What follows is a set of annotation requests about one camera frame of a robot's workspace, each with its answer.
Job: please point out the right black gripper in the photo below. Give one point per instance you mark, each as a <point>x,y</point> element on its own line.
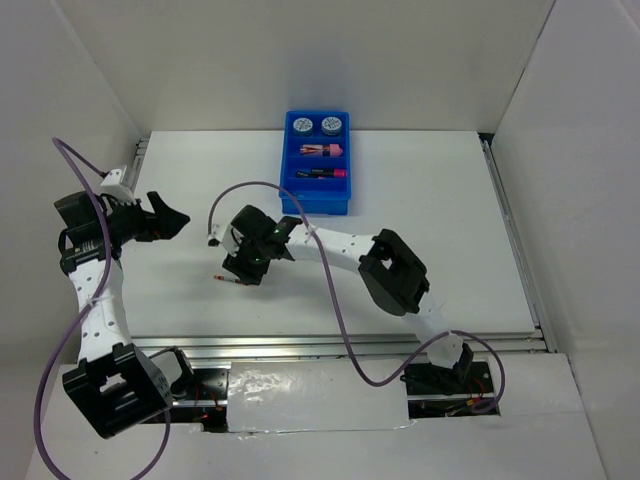
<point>250,276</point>

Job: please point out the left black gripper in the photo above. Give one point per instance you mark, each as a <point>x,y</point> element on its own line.
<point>174,221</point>

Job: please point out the red pen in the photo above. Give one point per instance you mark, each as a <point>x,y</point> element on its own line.
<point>228,279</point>

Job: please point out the pink highlighter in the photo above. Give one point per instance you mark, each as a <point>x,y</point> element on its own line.
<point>329,173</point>

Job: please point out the pink capped bottle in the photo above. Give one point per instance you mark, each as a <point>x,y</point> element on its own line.
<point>329,150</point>

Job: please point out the blue cleaning gel jar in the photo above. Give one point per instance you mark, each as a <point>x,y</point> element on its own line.
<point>302,126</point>
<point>332,126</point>

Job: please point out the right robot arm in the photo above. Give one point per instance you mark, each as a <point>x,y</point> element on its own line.
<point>394,277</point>

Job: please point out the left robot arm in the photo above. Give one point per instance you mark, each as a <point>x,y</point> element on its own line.
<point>115,385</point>

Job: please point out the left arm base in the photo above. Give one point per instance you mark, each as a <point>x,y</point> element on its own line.
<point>199,394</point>

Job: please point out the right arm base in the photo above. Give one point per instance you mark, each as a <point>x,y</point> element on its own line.
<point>433,392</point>

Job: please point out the white cover plate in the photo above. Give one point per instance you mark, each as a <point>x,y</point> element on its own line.
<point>300,396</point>

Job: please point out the blue compartment tray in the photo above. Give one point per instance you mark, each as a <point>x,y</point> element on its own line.
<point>323,196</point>

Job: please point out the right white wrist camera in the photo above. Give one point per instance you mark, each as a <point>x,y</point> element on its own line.
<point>226,237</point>

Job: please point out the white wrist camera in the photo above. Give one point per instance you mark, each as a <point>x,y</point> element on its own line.
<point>120,183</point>
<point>226,237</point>

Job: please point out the left side aluminium rail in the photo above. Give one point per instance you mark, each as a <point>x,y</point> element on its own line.
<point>136,165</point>

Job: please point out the aluminium rail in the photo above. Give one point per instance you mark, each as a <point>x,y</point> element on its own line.
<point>533,298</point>
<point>281,347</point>
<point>136,165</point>

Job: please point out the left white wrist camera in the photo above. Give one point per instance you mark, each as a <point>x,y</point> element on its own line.
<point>120,183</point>

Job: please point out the aluminium front rail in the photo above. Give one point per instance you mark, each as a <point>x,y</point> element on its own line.
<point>281,347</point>

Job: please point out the right side aluminium rail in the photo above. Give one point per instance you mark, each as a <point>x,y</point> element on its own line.
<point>533,298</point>

